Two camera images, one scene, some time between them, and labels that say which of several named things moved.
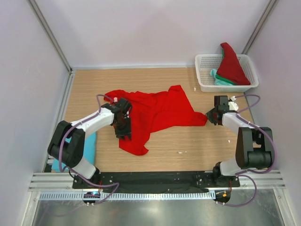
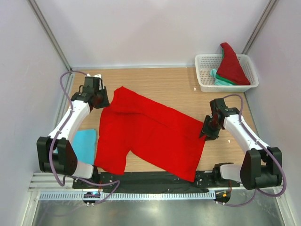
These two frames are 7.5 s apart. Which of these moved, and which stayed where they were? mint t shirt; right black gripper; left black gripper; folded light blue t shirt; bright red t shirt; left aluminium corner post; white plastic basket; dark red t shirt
Moved: right black gripper; left black gripper; bright red t shirt
Stayed: mint t shirt; left aluminium corner post; white plastic basket; folded light blue t shirt; dark red t shirt
